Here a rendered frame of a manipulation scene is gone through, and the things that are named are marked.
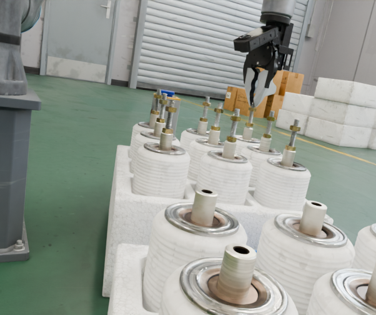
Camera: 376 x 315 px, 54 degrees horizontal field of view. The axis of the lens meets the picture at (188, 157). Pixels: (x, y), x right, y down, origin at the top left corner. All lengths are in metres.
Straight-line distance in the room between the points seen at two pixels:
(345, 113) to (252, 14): 3.82
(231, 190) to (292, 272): 0.30
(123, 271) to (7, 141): 0.37
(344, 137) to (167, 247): 3.10
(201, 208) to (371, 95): 3.24
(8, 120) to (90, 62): 5.07
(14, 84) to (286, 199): 0.52
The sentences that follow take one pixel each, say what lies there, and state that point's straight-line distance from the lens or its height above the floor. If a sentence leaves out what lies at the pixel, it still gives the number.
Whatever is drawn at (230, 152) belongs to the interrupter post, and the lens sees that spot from 0.67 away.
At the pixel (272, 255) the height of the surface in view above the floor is 0.23.
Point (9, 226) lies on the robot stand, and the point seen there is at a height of 0.06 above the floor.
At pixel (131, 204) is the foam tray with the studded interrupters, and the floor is 0.17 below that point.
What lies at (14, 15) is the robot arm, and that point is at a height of 0.43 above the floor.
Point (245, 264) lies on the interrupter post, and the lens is 0.25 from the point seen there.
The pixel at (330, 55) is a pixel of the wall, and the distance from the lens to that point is 7.68.
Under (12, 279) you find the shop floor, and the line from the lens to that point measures 0.73.
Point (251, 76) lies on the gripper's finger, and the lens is 0.93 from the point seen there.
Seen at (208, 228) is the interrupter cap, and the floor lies 0.25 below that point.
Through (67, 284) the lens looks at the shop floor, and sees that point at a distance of 0.71.
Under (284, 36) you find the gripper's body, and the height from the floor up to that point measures 0.51.
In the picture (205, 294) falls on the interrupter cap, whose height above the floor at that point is 0.25.
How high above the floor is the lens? 0.39
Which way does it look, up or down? 13 degrees down
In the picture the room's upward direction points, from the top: 10 degrees clockwise
